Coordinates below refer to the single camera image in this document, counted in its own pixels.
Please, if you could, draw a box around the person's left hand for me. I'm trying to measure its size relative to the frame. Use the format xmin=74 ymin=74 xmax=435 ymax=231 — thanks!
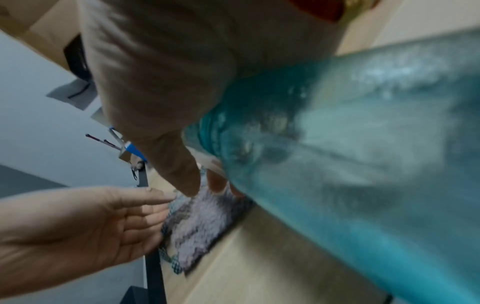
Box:
xmin=0 ymin=185 xmax=179 ymax=297

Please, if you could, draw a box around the person's right hand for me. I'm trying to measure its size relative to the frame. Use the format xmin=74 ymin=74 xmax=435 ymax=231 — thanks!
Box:
xmin=76 ymin=0 xmax=345 ymax=198

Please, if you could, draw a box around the grey cleaning cloth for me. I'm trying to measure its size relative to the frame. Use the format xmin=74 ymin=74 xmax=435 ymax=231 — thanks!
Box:
xmin=159 ymin=175 xmax=256 ymax=278

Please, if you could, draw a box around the green spray bottle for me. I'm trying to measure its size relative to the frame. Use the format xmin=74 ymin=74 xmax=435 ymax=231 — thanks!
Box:
xmin=181 ymin=29 xmax=480 ymax=304

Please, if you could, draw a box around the black device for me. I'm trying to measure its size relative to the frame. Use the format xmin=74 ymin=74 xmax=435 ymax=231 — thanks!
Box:
xmin=62 ymin=34 xmax=93 ymax=81

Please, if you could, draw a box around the blue white small box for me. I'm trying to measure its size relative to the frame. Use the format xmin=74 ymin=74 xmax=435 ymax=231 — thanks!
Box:
xmin=108 ymin=126 xmax=149 ymax=164

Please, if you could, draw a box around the grey paper sheet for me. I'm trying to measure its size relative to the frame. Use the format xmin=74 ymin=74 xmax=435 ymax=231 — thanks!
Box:
xmin=45 ymin=78 xmax=101 ymax=111

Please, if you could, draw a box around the cardboard box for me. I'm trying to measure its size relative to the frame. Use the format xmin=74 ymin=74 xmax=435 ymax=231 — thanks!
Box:
xmin=0 ymin=0 xmax=91 ymax=73

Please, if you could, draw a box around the red gold item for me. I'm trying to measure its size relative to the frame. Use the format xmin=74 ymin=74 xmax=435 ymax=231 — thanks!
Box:
xmin=291 ymin=0 xmax=380 ymax=23

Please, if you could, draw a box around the wooden table with black frame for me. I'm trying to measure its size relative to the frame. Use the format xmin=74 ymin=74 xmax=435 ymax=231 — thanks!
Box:
xmin=136 ymin=164 xmax=395 ymax=304

